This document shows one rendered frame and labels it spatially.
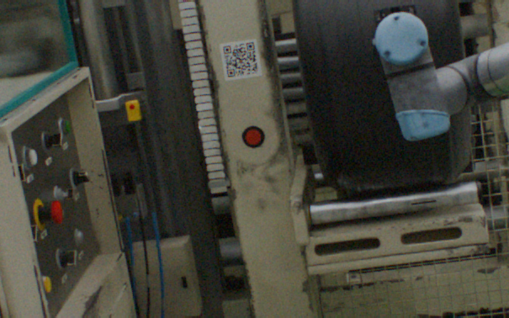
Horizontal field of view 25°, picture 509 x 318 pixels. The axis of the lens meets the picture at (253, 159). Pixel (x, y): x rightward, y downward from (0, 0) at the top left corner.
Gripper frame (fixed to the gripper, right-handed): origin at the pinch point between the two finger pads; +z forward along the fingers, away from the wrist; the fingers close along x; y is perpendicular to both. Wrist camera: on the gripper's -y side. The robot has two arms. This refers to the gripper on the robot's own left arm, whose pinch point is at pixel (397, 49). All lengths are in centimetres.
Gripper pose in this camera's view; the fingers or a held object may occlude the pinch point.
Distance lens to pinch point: 206.9
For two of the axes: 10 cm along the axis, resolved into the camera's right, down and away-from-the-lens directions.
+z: 1.0, -1.1, 9.9
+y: -1.5, -9.8, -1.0
